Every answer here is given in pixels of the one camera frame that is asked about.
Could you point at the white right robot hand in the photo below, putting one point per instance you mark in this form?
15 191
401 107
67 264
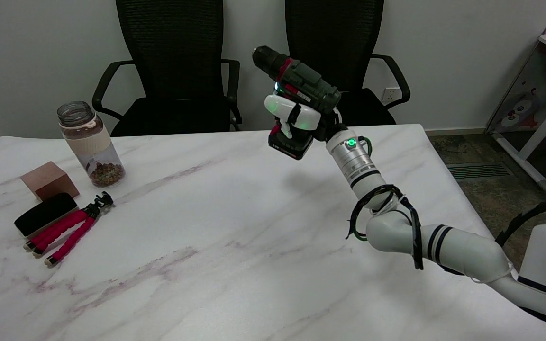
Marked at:
301 116

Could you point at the green black power screwdriver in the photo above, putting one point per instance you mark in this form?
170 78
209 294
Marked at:
306 83

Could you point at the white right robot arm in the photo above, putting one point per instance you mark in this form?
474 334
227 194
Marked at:
462 248

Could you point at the black mesh office chair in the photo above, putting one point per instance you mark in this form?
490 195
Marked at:
171 57
344 33

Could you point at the floor vent grille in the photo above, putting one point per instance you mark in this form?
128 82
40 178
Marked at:
477 171

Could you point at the glass jar with nuts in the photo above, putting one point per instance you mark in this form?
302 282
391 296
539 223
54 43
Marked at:
94 144

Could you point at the panda print side panel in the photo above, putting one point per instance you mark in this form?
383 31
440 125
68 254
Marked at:
519 104

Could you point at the white desk with leg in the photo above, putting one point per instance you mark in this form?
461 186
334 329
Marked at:
538 132

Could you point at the red flexible mini tripod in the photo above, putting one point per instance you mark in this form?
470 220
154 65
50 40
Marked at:
71 229

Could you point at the brown wooden block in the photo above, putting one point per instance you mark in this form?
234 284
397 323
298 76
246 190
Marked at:
48 179

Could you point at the black whiteboard eraser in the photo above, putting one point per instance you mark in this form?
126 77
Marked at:
45 213

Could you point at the white wall power outlet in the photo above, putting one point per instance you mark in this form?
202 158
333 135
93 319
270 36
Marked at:
389 94

